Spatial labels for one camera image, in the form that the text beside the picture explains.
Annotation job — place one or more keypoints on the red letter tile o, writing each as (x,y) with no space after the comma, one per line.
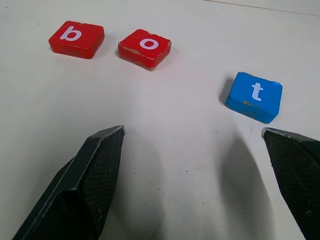
(135,50)

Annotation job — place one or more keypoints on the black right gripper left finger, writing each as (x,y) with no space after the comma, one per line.
(100,175)

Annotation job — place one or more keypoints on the red letter b block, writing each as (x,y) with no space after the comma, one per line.
(82,37)

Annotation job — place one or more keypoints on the blue letter t block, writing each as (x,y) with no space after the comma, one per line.
(242,92)

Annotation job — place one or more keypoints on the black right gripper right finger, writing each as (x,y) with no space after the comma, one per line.
(292,170)

